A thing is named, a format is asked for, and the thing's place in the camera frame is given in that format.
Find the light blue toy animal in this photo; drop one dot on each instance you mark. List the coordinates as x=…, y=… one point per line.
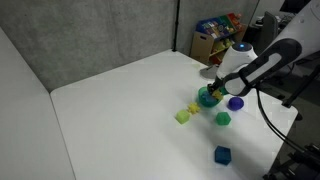
x=206, y=97

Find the dark blue block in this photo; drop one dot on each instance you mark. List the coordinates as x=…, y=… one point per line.
x=222, y=155

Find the purple bumpy ball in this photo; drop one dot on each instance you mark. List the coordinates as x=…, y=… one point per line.
x=235, y=104

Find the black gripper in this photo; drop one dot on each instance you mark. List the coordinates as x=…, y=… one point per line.
x=213, y=86

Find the light brown wooden board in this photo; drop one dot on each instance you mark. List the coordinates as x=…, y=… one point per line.
x=200, y=46

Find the yellow star toy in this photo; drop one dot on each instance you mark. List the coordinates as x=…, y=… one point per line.
x=193, y=108

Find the black office chair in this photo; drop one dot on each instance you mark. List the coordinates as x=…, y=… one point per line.
x=266, y=30

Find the yellow toy animal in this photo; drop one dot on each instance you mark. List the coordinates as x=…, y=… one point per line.
x=218, y=96

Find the green bowl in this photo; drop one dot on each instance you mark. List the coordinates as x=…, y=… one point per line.
x=206, y=102

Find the thick black stand pole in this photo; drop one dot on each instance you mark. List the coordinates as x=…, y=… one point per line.
x=301, y=86

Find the light green block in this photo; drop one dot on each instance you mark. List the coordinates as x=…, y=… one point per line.
x=183, y=117

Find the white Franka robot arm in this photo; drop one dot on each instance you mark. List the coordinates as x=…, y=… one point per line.
x=266, y=63

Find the thin black stand pole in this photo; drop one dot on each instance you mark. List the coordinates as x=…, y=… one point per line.
x=175, y=25

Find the dark green block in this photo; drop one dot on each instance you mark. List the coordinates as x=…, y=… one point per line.
x=223, y=119

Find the colourful toy shelf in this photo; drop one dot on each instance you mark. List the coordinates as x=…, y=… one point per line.
x=220, y=28

